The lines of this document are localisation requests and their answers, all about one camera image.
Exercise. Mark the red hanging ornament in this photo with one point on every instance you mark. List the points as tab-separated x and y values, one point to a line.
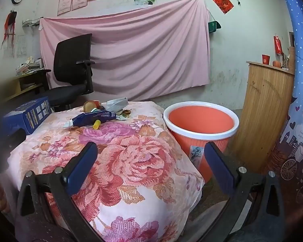
277	44

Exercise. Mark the blue toothpaste tube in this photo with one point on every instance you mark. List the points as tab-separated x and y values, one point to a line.
96	118

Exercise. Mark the white wall calendar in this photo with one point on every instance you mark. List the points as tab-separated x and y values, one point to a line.
20	46

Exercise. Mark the small yellow cap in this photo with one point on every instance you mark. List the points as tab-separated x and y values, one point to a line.
96	124

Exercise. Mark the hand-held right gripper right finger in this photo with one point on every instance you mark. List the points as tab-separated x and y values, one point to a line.
219	166

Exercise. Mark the clear plastic bag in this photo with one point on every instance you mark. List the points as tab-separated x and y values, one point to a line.
117	103

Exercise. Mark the blue cardboard box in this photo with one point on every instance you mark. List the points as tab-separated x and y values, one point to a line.
27	116

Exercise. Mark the red paper wall envelope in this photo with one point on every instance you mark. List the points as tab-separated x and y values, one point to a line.
221	1

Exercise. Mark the pink wall cloth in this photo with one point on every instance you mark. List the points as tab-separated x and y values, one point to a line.
141	50

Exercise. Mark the person's left hand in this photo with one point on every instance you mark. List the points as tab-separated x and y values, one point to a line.
2	199

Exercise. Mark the stack of books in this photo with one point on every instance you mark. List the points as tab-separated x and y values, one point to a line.
29	66

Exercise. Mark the blue printed curtain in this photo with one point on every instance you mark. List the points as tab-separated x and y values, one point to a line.
301	80

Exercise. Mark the wooden cabinet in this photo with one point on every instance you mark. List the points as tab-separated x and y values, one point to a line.
267	111

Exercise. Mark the folded newspapers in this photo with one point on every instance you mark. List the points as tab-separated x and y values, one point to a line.
27	85

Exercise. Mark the yellow wooden shelf desk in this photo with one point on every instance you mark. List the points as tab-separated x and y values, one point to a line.
16	84

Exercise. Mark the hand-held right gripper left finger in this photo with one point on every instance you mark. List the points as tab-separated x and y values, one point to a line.
83	166

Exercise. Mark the orange fruit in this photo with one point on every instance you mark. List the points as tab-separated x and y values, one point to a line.
276	63

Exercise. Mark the dark wooden frame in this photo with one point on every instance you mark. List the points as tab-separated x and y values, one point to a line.
291	39

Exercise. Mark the pink floral blanket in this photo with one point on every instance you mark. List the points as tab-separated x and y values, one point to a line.
136	171

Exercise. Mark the brown nut shell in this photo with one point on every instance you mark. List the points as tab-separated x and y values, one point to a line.
127	112

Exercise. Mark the red tassel wall ornament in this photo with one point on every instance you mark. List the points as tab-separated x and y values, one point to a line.
10	25

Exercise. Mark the black office chair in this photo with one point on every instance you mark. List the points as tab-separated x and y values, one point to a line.
70	55

